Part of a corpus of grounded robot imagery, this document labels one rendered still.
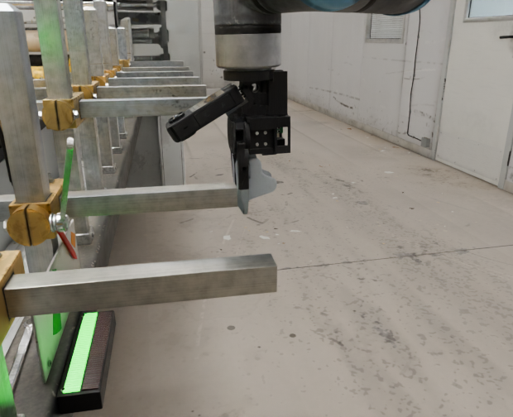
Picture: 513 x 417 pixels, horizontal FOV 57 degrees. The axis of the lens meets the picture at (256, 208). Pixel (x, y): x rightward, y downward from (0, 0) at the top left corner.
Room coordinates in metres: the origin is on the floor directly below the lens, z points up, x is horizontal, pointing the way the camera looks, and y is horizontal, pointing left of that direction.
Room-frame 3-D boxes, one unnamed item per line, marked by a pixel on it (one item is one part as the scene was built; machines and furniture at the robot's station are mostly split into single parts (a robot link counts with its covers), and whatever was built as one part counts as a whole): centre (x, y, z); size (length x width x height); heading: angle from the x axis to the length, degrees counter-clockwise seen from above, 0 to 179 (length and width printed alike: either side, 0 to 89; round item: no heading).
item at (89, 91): (1.10, 0.39, 0.95); 0.13 x 0.06 x 0.05; 11
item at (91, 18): (1.32, 0.43, 0.90); 0.03 x 0.03 x 0.48; 11
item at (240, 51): (0.68, 0.01, 1.05); 0.10 x 0.09 x 0.05; 10
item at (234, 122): (0.68, 0.00, 0.97); 0.09 x 0.08 x 0.12; 100
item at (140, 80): (1.37, 0.41, 0.95); 0.50 x 0.04 x 0.04; 101
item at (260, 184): (0.67, 0.00, 0.86); 0.06 x 0.03 x 0.09; 100
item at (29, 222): (0.61, 0.30, 0.85); 0.13 x 0.06 x 0.05; 11
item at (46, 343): (0.56, 0.26, 0.75); 0.26 x 0.01 x 0.10; 11
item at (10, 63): (0.59, 0.29, 0.87); 0.03 x 0.03 x 0.48; 11
